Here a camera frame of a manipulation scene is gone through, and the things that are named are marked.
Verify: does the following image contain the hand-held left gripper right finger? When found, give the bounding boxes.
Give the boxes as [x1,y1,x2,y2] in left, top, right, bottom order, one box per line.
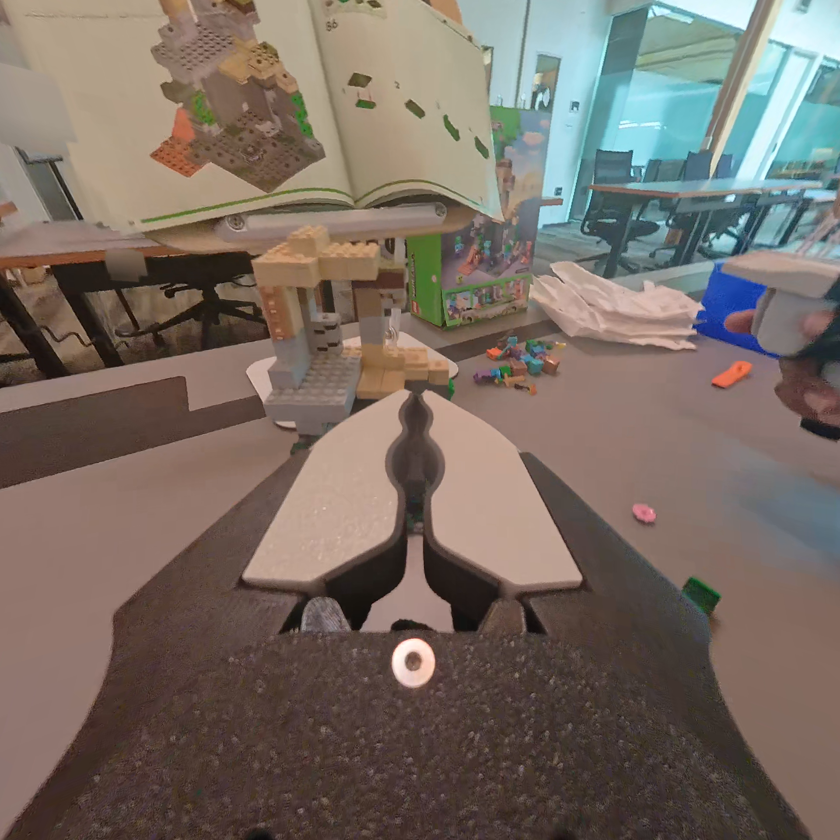
[420,390,585,630]

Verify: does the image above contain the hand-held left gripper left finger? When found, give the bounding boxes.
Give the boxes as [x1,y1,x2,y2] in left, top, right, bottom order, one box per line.
[241,390,421,624]

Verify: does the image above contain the toy brick building model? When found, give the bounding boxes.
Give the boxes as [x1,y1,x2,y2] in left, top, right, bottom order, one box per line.
[251,223,458,460]

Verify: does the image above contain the green brick assembly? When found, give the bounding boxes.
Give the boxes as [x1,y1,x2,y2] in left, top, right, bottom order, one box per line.
[682,576,721,616]

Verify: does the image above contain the person's right hand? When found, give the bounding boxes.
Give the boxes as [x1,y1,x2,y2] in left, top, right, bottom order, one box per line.
[725,307,840,422]

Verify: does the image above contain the blue storage bin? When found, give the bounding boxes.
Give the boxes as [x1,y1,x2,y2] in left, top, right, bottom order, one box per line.
[696,262,769,355]

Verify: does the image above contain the long office table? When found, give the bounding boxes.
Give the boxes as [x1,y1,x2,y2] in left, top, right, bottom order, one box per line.
[587,177,828,280]

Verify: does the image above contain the black office chair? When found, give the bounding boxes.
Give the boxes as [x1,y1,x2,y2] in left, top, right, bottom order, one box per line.
[581,150,659,263]
[679,151,736,181]
[115,289,270,349]

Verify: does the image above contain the pile of colourful lego pieces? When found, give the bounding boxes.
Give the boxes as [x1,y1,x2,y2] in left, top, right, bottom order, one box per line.
[472,335,567,396]

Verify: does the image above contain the pile of white paper bags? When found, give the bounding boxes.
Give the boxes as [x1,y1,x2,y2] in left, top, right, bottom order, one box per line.
[532,259,704,353]

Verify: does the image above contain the green toy set box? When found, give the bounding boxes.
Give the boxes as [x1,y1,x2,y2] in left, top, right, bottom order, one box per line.
[407,105,534,330]

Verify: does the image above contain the wooden edged side table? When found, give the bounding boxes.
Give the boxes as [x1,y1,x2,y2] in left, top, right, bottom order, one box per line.
[0,220,277,378]

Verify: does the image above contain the open instruction booklet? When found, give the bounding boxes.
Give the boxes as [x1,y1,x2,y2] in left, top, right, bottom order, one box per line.
[0,0,506,234]

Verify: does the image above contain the dark desk cable flap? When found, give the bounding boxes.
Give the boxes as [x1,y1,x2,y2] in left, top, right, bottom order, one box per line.
[0,376,266,490]

